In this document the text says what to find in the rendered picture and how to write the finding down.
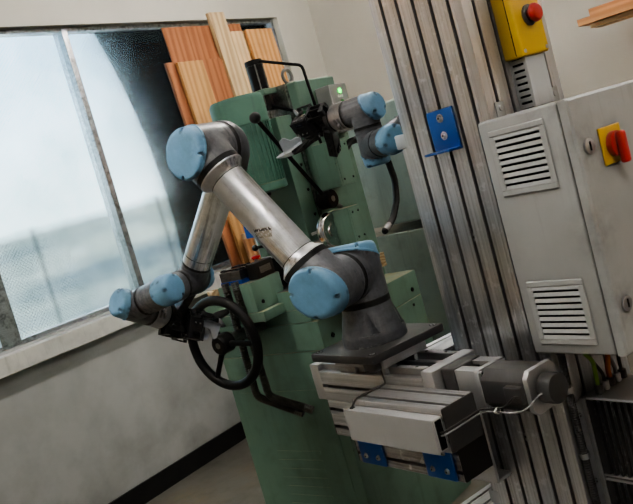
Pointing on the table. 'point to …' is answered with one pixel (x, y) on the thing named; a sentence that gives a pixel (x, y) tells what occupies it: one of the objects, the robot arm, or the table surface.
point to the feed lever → (302, 171)
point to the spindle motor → (267, 175)
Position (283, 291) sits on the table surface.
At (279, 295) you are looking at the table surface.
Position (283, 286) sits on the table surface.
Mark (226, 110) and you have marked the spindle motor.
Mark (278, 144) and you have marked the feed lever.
